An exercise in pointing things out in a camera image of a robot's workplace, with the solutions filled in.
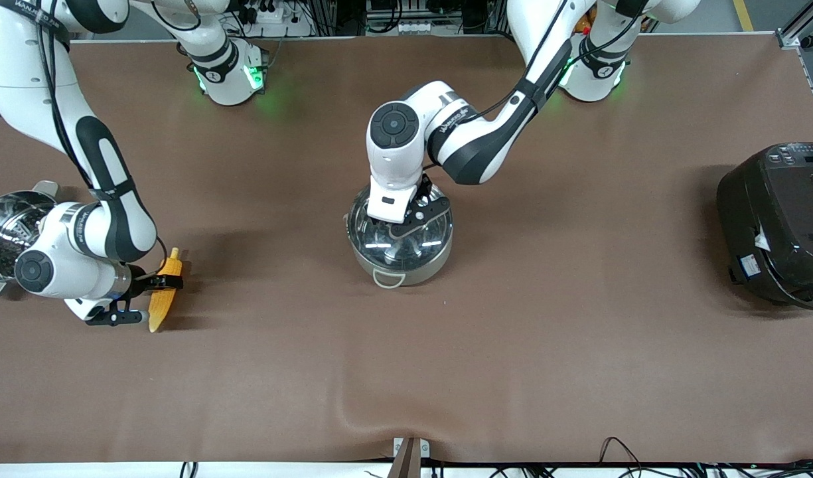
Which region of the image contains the yellow corn cob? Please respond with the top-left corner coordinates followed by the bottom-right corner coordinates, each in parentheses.
top-left (147, 247), bottom-right (184, 334)

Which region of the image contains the glass pot lid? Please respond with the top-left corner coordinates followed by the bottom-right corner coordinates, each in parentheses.
top-left (348, 183), bottom-right (455, 272)

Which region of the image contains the stainless steel steamer pot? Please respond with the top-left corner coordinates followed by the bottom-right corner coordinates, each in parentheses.
top-left (0, 180), bottom-right (60, 300)

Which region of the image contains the brown tablecloth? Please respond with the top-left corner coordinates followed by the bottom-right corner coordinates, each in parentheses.
top-left (0, 33), bottom-right (813, 465)

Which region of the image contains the white power strip with plugs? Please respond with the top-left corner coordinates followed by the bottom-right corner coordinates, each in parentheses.
top-left (237, 0), bottom-right (287, 26)

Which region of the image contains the brown pole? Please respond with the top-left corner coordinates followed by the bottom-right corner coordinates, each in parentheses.
top-left (387, 438), bottom-right (422, 478)

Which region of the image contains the black rice cooker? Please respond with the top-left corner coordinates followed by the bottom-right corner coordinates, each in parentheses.
top-left (715, 141), bottom-right (813, 315)

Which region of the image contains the metal table clamp bracket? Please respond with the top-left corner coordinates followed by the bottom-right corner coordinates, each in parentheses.
top-left (392, 436), bottom-right (431, 459)

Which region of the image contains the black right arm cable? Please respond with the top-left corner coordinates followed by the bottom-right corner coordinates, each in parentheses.
top-left (35, 0), bottom-right (168, 273)

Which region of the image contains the black looped cable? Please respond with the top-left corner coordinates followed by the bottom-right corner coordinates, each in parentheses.
top-left (598, 436), bottom-right (647, 469)

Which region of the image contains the aluminium frame profile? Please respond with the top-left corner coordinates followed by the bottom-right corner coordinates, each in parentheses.
top-left (775, 0), bottom-right (813, 51)

